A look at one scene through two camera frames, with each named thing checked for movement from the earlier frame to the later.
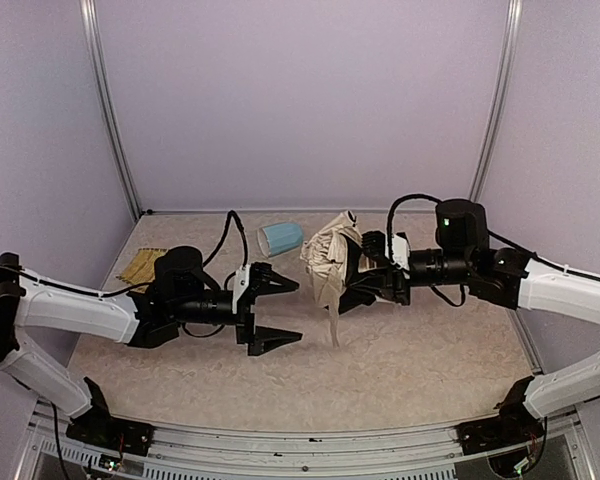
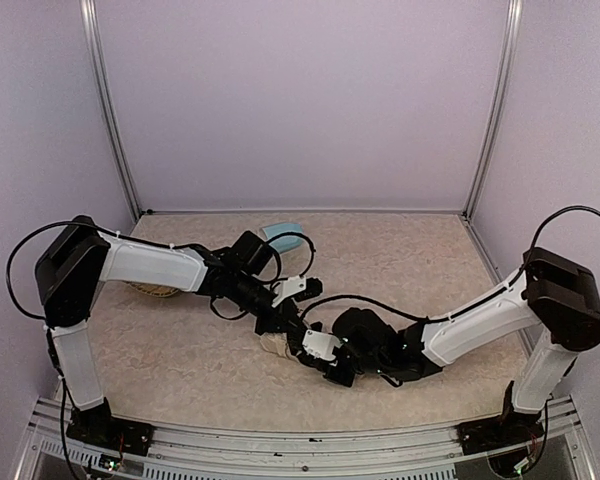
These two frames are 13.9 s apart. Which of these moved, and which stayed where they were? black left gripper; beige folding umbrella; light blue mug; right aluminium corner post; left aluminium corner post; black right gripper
Moved: beige folding umbrella; black right gripper; black left gripper
Stayed: left aluminium corner post; light blue mug; right aluminium corner post
